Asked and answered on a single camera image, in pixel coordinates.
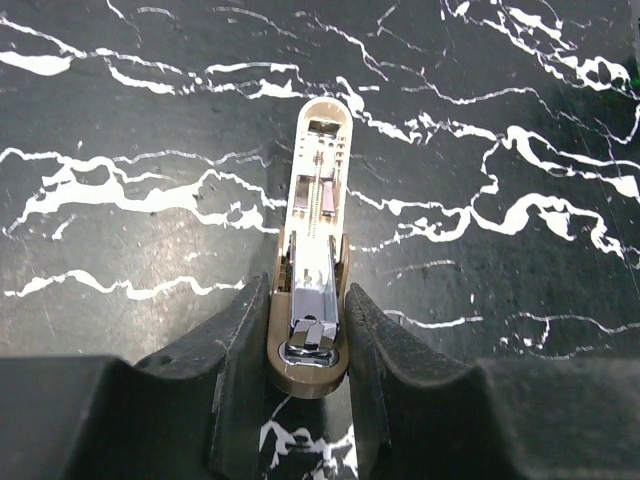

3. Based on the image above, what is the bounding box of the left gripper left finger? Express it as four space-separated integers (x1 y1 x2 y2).
1 275 270 479

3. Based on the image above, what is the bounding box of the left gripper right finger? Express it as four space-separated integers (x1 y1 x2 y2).
345 285 639 479

